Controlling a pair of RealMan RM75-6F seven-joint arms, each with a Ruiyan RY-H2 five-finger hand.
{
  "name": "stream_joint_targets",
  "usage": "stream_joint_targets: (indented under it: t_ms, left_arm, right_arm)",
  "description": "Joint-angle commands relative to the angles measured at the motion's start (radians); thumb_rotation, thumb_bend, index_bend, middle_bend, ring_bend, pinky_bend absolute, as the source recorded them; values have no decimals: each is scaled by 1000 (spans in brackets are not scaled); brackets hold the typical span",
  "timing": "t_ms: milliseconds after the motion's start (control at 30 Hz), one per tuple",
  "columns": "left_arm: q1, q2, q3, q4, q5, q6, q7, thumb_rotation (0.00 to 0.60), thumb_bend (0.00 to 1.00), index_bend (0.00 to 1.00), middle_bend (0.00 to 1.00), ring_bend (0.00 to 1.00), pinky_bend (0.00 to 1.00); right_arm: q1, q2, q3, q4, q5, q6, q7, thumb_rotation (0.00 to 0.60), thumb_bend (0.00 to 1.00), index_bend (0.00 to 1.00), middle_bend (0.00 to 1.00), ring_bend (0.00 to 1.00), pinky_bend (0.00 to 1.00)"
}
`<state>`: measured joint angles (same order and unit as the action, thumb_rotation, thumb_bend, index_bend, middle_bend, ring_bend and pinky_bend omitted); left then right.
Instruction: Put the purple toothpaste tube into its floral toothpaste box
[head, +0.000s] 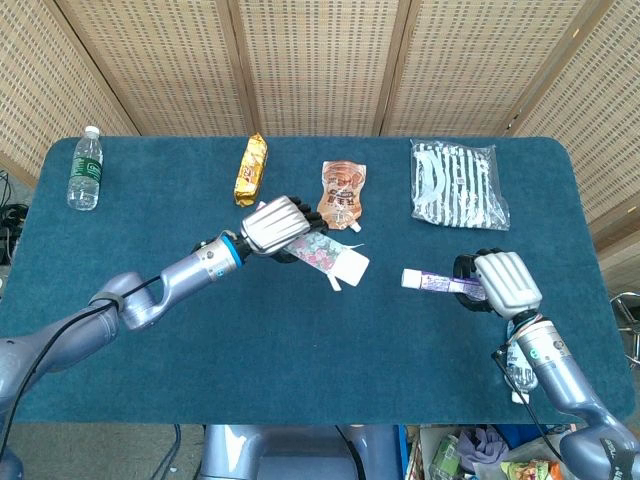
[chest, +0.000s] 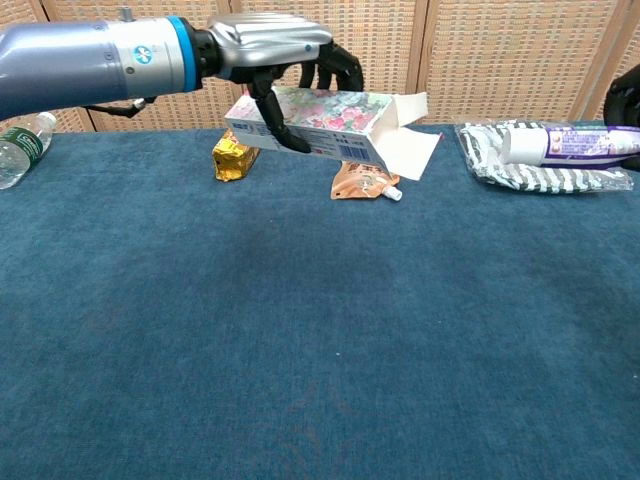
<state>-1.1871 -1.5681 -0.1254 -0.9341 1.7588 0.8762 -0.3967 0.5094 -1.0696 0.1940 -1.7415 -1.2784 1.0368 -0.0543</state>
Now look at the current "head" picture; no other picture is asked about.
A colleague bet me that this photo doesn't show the floral toothpaste box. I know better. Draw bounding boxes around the floral toothpaste box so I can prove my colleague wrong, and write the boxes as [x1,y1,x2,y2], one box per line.
[255,200,371,293]

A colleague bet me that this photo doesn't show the orange spout pouch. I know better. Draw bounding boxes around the orange spout pouch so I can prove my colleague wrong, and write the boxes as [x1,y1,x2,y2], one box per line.
[314,160,370,234]

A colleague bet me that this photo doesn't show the purple crumpled cloth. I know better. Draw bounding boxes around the purple crumpled cloth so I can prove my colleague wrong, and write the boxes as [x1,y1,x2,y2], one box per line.
[457,425,511,474]

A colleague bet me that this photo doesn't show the blue table cloth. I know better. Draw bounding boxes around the blue table cloth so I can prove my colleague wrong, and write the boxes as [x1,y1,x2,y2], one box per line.
[0,135,635,426]

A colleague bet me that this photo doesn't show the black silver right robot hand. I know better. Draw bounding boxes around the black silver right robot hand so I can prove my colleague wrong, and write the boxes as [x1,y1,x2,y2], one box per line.
[452,248,544,320]

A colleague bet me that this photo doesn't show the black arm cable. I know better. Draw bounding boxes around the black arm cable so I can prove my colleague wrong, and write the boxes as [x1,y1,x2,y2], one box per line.
[492,347,569,454]
[0,277,164,444]

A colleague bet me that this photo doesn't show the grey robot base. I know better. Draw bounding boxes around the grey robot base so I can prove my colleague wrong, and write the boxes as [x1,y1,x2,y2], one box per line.
[199,424,404,480]

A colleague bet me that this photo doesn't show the green label water bottle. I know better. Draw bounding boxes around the green label water bottle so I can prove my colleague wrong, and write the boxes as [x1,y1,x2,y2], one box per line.
[66,125,104,212]

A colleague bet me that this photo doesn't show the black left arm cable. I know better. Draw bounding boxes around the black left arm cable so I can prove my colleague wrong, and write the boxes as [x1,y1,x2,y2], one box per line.
[0,277,164,444]

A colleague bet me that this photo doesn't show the purple white toothpaste tube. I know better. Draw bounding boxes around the purple white toothpaste tube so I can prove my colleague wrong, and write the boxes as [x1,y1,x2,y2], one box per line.
[401,268,489,302]

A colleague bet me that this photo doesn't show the golden snack packet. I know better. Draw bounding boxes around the golden snack packet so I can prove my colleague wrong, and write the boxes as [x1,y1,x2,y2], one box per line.
[233,132,269,208]

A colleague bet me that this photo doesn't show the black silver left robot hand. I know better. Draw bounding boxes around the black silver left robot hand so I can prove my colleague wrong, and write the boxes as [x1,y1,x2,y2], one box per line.
[238,194,332,266]

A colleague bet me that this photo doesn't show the blue label water bottle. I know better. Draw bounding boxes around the blue label water bottle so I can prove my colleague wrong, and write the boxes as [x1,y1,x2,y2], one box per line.
[502,319,539,405]

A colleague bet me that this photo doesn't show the chrome stool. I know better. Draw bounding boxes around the chrome stool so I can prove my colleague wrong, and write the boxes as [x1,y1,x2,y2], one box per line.
[609,292,640,371]

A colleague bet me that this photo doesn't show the black floor cables bundle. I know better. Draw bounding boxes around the black floor cables bundle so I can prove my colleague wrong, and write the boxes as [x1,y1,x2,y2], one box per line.
[0,169,30,266]

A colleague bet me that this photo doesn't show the green plastic bottle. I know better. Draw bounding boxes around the green plastic bottle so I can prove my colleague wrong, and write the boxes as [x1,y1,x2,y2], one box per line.
[428,433,462,480]

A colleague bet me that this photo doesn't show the green orange snack bag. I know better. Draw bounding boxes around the green orange snack bag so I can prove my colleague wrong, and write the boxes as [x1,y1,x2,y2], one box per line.
[500,459,564,480]

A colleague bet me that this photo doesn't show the black white striped bag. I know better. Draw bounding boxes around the black white striped bag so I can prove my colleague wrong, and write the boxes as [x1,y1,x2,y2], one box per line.
[410,138,512,232]

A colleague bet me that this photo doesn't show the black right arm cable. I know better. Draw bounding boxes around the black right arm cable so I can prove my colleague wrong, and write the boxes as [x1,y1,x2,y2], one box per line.
[492,347,569,454]

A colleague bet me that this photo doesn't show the bamboo screen panel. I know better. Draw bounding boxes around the bamboo screen panel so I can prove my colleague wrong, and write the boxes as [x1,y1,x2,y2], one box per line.
[54,0,259,137]
[228,0,412,137]
[509,0,640,251]
[382,0,617,137]
[0,0,139,176]

